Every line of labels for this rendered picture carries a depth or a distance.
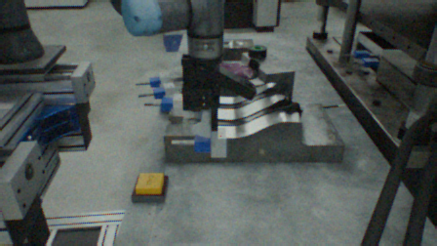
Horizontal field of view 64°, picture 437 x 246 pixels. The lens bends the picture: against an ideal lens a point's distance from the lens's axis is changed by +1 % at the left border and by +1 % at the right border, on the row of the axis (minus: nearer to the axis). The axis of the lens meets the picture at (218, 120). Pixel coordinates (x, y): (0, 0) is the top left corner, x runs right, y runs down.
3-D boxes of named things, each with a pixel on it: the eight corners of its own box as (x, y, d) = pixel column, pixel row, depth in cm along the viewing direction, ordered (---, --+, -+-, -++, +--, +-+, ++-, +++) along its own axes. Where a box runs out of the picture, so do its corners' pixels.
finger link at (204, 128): (192, 146, 80) (191, 108, 78) (218, 146, 80) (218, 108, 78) (191, 151, 77) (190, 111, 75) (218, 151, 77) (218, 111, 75)
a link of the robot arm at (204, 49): (223, 29, 74) (223, 40, 67) (223, 51, 76) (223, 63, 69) (188, 29, 74) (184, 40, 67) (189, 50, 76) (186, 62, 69)
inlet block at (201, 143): (171, 157, 82) (170, 139, 80) (174, 145, 87) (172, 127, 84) (226, 157, 82) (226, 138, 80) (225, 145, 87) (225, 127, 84)
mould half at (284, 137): (166, 162, 98) (162, 121, 92) (176, 118, 121) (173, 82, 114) (341, 162, 98) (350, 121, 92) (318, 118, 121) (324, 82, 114)
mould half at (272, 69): (167, 114, 124) (164, 86, 118) (156, 86, 145) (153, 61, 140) (292, 97, 137) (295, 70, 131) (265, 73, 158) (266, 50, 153)
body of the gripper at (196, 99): (185, 99, 82) (182, 49, 76) (221, 99, 82) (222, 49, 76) (182, 114, 75) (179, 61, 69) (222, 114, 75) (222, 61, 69)
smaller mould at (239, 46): (214, 61, 173) (214, 47, 170) (215, 52, 187) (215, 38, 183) (254, 61, 173) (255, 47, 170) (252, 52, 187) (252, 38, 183)
